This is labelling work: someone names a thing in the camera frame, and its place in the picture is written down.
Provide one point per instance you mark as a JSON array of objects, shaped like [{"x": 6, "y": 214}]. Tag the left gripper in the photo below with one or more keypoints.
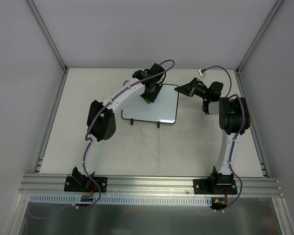
[{"x": 151, "y": 91}]

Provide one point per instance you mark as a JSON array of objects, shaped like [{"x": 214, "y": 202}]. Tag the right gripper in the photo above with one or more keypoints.
[{"x": 192, "y": 87}]

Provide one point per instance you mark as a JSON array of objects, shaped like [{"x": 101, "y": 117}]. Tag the green whiteboard eraser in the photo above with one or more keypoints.
[{"x": 148, "y": 101}]

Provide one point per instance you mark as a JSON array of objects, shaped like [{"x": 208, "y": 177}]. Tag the white whiteboard black frame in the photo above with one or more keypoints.
[{"x": 162, "y": 111}]

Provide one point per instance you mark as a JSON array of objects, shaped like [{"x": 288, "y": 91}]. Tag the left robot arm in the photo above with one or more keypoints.
[{"x": 101, "y": 123}]

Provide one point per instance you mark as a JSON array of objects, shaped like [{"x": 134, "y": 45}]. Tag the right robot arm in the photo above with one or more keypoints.
[{"x": 234, "y": 120}]

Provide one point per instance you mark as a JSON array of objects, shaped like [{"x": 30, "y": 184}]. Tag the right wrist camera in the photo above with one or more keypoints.
[{"x": 202, "y": 72}]

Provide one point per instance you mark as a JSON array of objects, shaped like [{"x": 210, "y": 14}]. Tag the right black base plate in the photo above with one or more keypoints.
[{"x": 205, "y": 186}]

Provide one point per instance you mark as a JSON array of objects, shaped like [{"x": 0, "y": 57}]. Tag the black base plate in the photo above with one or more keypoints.
[
  {"x": 205, "y": 186},
  {"x": 100, "y": 183}
]

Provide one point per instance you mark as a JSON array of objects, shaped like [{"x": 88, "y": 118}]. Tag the white slotted cable duct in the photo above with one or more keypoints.
[{"x": 121, "y": 200}]

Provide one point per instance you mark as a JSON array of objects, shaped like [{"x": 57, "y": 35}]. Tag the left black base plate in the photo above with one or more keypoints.
[{"x": 100, "y": 183}]

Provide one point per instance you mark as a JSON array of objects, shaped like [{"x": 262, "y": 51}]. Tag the aluminium mounting rail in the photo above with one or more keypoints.
[{"x": 148, "y": 185}]

